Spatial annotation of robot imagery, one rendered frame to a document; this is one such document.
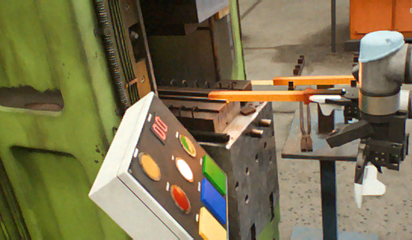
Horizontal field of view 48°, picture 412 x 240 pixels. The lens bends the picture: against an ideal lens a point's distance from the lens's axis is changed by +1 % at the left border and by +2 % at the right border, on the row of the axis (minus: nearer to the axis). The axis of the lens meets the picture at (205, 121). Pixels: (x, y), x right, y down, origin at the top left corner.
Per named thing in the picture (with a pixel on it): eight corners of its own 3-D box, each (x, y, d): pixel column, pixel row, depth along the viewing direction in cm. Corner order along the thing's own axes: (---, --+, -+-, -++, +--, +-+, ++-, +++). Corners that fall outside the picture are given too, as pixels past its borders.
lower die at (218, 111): (240, 111, 155) (237, 87, 151) (215, 138, 139) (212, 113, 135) (139, 103, 174) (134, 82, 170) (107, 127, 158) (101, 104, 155)
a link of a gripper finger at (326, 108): (308, 117, 131) (342, 118, 128) (306, 98, 129) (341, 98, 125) (310, 112, 134) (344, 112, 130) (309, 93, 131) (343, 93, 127)
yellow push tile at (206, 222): (226, 231, 89) (203, 205, 87) (227, 259, 83) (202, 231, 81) (219, 236, 90) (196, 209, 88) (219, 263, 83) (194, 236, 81)
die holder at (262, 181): (280, 197, 182) (272, 95, 163) (244, 263, 152) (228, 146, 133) (161, 178, 208) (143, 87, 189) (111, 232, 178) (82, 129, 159)
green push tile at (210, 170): (225, 176, 107) (206, 153, 105) (226, 194, 101) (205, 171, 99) (219, 179, 108) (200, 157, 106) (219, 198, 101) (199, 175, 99)
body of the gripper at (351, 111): (341, 124, 128) (388, 127, 122) (340, 96, 124) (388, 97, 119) (347, 112, 134) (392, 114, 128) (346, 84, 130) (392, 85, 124)
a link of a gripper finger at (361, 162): (360, 184, 94) (368, 142, 94) (352, 182, 94) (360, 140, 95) (366, 185, 97) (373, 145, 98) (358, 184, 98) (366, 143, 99)
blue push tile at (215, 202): (226, 200, 98) (204, 177, 96) (226, 223, 92) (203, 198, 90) (219, 204, 99) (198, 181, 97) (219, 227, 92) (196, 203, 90)
